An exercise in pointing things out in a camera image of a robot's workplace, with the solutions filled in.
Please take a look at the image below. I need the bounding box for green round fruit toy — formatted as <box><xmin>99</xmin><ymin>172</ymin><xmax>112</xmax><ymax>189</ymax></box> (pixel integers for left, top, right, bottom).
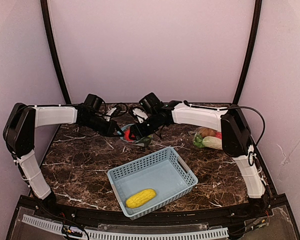
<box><xmin>137</xmin><ymin>136</ymin><xmax>152</xmax><ymax>147</ymax></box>

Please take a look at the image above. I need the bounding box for clear zip bag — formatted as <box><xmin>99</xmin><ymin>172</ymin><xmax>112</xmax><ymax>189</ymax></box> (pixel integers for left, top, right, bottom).
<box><xmin>120</xmin><ymin>124</ymin><xmax>153</xmax><ymax>148</ymax></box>
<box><xmin>188</xmin><ymin>127</ymin><xmax>223</xmax><ymax>150</ymax></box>

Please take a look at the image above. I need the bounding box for red raspberry toy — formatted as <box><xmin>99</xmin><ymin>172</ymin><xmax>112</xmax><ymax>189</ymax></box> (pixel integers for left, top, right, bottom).
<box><xmin>124</xmin><ymin>127</ymin><xmax>137</xmax><ymax>143</ymax></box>

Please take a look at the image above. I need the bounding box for light blue plastic basket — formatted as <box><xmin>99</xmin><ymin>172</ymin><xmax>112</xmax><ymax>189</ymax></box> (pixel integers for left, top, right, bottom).
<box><xmin>107</xmin><ymin>147</ymin><xmax>198</xmax><ymax>220</ymax></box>

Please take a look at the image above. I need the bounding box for green cucumber toy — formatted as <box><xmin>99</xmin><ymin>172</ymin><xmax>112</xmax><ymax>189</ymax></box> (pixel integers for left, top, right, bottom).
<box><xmin>193</xmin><ymin>133</ymin><xmax>205</xmax><ymax>149</ymax></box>

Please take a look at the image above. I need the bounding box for clear zip top bag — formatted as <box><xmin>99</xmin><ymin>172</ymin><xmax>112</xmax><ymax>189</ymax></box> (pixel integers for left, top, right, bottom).
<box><xmin>188</xmin><ymin>127</ymin><xmax>223</xmax><ymax>150</ymax></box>

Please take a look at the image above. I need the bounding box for brown potato toy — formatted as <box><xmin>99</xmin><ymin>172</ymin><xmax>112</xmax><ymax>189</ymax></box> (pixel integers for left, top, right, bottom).
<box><xmin>198</xmin><ymin>127</ymin><xmax>217</xmax><ymax>138</ymax></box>

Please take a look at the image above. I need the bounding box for white bitter gourd toy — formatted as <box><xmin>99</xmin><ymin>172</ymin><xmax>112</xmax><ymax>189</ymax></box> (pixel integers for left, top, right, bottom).
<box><xmin>203</xmin><ymin>136</ymin><xmax>223</xmax><ymax>150</ymax></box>

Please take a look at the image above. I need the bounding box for red apple toy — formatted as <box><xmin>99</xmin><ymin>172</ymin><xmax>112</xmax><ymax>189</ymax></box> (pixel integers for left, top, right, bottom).
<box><xmin>215</xmin><ymin>132</ymin><xmax>222</xmax><ymax>140</ymax></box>

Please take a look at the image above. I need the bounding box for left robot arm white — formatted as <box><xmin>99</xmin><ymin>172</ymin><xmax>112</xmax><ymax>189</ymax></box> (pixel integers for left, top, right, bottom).
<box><xmin>2</xmin><ymin>94</ymin><xmax>124</xmax><ymax>201</ymax></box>

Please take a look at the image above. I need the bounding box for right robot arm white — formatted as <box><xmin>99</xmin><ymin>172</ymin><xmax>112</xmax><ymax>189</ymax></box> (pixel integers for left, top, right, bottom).
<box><xmin>128</xmin><ymin>92</ymin><xmax>266</xmax><ymax>199</ymax></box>

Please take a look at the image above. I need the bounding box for yellow corn toy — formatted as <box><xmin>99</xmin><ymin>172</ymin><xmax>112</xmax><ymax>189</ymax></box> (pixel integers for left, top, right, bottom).
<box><xmin>125</xmin><ymin>188</ymin><xmax>157</xmax><ymax>209</ymax></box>

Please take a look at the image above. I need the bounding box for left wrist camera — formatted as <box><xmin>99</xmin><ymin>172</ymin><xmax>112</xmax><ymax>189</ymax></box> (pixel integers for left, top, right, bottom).
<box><xmin>105</xmin><ymin>105</ymin><xmax>123</xmax><ymax>118</ymax></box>

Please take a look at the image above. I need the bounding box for black aluminium frame rail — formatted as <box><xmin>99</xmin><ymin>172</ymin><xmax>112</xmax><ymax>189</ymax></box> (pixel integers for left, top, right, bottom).
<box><xmin>32</xmin><ymin>204</ymin><xmax>271</xmax><ymax>227</ymax></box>

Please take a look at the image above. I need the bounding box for grey slotted cable duct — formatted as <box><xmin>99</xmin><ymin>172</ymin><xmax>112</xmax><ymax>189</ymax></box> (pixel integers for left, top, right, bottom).
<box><xmin>22</xmin><ymin>214</ymin><xmax>229</xmax><ymax>240</ymax></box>

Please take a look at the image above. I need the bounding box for left black frame post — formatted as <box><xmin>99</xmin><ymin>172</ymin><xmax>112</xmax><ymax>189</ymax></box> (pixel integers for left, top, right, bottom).
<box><xmin>40</xmin><ymin>0</ymin><xmax>72</xmax><ymax>104</ymax></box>

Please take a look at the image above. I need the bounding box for black frame post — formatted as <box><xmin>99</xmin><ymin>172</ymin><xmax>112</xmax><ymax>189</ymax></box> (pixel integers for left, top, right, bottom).
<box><xmin>40</xmin><ymin>0</ymin><xmax>72</xmax><ymax>104</ymax></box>
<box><xmin>232</xmin><ymin>0</ymin><xmax>263</xmax><ymax>105</ymax></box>

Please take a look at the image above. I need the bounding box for right black frame post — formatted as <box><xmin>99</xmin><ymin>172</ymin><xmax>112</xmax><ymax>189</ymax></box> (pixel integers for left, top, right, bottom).
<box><xmin>232</xmin><ymin>0</ymin><xmax>263</xmax><ymax>105</ymax></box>

